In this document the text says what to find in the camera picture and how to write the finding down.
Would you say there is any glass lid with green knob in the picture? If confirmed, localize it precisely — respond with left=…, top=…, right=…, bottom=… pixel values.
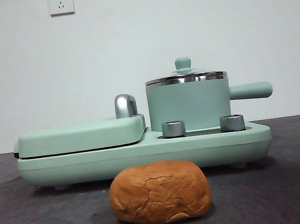
left=142, top=51, right=228, bottom=87

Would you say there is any brown potato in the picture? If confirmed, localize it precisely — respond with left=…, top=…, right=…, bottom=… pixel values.
left=105, top=154, right=215, bottom=224

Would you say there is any silver control knob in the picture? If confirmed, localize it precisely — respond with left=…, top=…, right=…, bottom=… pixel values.
left=161, top=119, right=187, bottom=140
left=218, top=112, right=246, bottom=134

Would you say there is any mint green breakfast machine base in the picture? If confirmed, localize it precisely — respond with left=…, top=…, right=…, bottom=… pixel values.
left=14, top=110, right=276, bottom=196

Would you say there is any chrome griddle cover handle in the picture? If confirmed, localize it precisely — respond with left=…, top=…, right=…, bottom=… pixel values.
left=112, top=91, right=140, bottom=120

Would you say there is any mint green pot with handle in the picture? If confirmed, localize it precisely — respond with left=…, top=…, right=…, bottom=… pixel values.
left=144, top=64, right=277, bottom=136

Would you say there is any white wall socket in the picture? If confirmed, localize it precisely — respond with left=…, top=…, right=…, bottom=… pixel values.
left=47, top=0, right=76, bottom=18

